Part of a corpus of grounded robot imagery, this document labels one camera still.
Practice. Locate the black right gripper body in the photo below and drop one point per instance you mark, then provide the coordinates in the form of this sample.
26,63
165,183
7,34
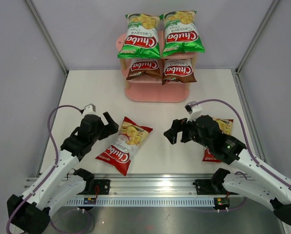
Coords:
191,133

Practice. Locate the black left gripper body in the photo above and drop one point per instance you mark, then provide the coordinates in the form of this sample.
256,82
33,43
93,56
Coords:
101,133

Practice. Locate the red Chuba chips bag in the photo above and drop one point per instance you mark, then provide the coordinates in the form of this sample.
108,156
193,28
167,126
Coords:
121,152
226,126

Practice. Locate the brown Chuba barbeque chips bag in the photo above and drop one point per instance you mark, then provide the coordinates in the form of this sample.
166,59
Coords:
178,70

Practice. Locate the green Chuba chips bag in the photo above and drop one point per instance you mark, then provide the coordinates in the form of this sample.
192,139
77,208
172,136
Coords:
141,40
180,33

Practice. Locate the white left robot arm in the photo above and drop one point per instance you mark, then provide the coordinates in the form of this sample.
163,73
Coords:
32,211

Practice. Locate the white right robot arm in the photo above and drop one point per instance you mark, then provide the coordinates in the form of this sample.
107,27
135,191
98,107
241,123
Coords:
254,179

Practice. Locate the pink three-tier wooden shelf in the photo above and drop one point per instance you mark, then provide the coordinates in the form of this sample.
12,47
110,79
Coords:
148,89

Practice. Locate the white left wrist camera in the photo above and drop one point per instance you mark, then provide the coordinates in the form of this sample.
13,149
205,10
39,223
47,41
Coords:
89,110

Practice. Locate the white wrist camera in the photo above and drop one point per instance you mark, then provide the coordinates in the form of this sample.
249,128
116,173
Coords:
194,110
89,110

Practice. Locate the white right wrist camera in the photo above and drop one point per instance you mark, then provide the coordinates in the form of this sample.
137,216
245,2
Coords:
194,110

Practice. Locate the aluminium mounting rail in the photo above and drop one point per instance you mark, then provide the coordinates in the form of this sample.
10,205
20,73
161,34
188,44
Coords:
152,185

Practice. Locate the white slotted cable duct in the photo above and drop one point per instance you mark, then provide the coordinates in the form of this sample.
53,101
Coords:
147,202

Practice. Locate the right aluminium frame post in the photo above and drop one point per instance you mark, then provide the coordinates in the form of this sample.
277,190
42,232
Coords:
269,13

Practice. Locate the aluminium frame post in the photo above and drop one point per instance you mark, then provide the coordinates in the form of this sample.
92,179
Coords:
35,14
269,13

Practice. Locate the left aluminium frame post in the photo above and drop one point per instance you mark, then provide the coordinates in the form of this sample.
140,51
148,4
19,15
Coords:
35,14

